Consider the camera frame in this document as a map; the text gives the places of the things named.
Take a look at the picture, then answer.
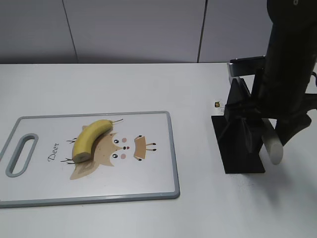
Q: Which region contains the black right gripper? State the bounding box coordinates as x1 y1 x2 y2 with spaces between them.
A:
224 68 317 146

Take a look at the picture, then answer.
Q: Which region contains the white handled kitchen knife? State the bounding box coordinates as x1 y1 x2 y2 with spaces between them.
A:
228 63 284 165

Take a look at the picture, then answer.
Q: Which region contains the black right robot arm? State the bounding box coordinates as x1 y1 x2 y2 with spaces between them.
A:
225 0 317 146

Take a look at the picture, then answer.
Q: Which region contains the yellow banana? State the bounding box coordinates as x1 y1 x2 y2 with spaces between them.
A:
72 119 123 164

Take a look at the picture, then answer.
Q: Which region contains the black knife stand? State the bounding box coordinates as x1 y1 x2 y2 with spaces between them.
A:
211 78 265 174

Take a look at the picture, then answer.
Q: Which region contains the white deer cutting board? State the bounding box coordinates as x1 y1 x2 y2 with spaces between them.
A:
0 111 180 208

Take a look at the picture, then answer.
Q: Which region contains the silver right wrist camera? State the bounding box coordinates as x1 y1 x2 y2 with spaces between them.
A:
227 56 265 77

